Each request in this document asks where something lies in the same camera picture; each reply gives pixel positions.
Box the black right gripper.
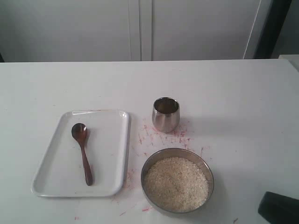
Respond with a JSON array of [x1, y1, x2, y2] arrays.
[[258, 191, 299, 224]]

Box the brown wooden spoon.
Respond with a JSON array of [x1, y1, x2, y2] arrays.
[[71, 123, 93, 186]]

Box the steel bowl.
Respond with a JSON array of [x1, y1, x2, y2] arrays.
[[141, 148, 214, 215]]

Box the beige granular grain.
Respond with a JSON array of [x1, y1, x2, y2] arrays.
[[144, 157, 209, 212]]

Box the stainless steel cup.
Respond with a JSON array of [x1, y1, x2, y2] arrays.
[[152, 97, 180, 133]]

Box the white rectangular plastic tray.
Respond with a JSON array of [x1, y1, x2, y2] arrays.
[[31, 110, 130, 197]]

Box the white cabinet doors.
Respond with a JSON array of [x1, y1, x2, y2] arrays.
[[0, 0, 272, 62]]

